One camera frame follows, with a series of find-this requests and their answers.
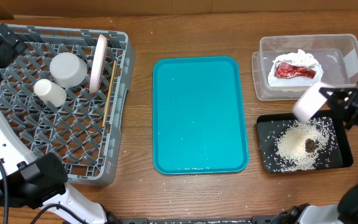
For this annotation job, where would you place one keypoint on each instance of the white round plate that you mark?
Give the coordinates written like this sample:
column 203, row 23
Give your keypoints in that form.
column 97, row 68

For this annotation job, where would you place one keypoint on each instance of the spilled white rice pile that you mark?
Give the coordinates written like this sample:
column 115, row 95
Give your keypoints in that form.
column 294, row 146

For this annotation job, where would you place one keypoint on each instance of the red foil snack wrapper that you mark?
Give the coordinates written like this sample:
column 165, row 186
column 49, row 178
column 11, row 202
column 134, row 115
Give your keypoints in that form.
column 287, row 71

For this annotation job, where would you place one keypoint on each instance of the brown food leftover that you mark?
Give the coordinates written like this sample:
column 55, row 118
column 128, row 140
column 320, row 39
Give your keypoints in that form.
column 310, row 146

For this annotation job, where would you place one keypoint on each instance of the grey dishwasher rack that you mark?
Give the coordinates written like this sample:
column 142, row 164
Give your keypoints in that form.
column 30, row 128

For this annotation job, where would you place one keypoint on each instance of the pink bowl with leftovers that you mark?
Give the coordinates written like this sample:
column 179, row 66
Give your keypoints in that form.
column 310, row 102

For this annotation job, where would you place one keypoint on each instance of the black rectangular tray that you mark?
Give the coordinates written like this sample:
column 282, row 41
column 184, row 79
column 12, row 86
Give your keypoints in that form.
column 340, row 155

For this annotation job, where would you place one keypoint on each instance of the teal serving tray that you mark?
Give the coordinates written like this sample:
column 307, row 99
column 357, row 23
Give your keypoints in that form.
column 198, row 116

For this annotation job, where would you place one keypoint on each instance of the grey-green bowl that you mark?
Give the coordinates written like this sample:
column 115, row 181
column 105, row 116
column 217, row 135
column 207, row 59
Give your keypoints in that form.
column 67, row 70

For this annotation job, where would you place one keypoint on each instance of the large white napkin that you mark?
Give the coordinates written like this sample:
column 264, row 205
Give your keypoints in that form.
column 301, row 59

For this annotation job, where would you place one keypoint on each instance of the white paper cup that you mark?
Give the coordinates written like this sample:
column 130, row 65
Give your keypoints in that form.
column 47, row 90

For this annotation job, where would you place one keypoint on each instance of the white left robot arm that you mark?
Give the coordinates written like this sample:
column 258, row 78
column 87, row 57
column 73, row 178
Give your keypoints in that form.
column 42, row 183

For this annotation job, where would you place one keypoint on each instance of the clear plastic waste bin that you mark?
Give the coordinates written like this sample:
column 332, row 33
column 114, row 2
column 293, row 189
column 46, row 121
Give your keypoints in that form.
column 336, row 53

